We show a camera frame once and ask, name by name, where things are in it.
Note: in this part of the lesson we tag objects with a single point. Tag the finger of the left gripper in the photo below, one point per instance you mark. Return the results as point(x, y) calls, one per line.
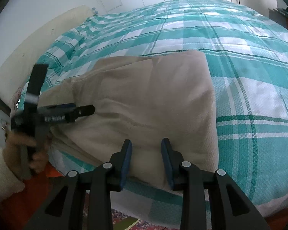
point(67, 111)

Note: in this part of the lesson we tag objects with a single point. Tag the dark nightstand with clutter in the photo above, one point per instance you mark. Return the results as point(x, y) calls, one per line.
point(280, 16)

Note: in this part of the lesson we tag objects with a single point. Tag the orange garment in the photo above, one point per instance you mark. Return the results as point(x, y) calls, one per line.
point(16, 210)

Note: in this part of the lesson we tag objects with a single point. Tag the person's left hand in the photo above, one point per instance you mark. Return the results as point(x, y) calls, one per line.
point(12, 153)

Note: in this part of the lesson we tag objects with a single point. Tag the teal plaid bedspread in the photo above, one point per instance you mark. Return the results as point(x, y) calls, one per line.
point(247, 56)

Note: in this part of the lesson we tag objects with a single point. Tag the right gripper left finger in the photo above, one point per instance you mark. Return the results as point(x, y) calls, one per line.
point(63, 209)

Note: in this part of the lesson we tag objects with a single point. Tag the beige pants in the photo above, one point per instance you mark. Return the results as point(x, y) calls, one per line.
point(143, 99)

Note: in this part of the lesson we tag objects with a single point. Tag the cream padded headboard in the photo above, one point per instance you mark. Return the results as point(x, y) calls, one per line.
point(18, 66)

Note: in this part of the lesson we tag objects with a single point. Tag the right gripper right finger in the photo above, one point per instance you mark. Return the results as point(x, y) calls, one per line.
point(230, 208)

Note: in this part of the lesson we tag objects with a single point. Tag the white fuzzy sleeve forearm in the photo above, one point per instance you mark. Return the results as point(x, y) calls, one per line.
point(9, 183)

